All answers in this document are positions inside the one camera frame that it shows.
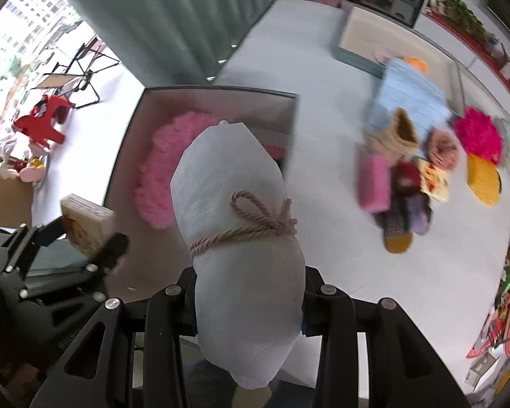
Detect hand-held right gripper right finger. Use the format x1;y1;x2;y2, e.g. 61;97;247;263
301;266;472;408

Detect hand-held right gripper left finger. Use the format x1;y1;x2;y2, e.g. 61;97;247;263
30;267;197;408

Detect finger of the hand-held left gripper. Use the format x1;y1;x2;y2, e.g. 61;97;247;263
1;215;69;273
83;232;131;303

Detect white cloth bundle pink cord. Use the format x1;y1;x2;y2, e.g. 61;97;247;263
170;121;307;390

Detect cream tissue packet red print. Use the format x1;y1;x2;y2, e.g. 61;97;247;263
417;158;450;203

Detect grey storage box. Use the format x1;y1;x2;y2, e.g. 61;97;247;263
103;86;301;302
332;6;466;111

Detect cardboard box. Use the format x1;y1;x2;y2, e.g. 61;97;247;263
0;158;34;228

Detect small plush toys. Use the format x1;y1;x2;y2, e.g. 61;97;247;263
0;144;52;185

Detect pink fluffy cloth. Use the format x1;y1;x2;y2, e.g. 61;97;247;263
135;111;222;230

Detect red plastic stool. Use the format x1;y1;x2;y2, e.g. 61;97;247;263
13;95;76;145

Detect purple knit cloth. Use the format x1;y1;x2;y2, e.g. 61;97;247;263
402;193;433;235

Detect pink rolled towel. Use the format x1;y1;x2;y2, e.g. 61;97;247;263
357;153;392;213

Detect dark red knit cloth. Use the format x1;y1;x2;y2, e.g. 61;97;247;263
391;161;422;198

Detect black folding chair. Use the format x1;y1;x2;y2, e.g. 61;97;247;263
31;36;122;109

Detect pile of colourful packets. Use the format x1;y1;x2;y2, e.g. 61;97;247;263
465;202;510;396

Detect beige knit hat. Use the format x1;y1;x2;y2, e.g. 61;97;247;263
362;107;421;163

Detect dusty pink knit hat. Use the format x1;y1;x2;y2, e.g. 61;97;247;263
426;129;460;171

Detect yellow knit hat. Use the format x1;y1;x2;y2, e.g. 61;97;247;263
466;153;502;207

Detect magenta fluffy cloth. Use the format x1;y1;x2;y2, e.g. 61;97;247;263
453;107;504;166

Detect light blue knitted cloth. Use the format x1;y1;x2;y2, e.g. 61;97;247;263
363;58;453;137

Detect orange fluffy cloth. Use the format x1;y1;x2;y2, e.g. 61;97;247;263
404;56;431;76

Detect red shelf with plants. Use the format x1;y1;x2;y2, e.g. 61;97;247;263
423;0;510;115

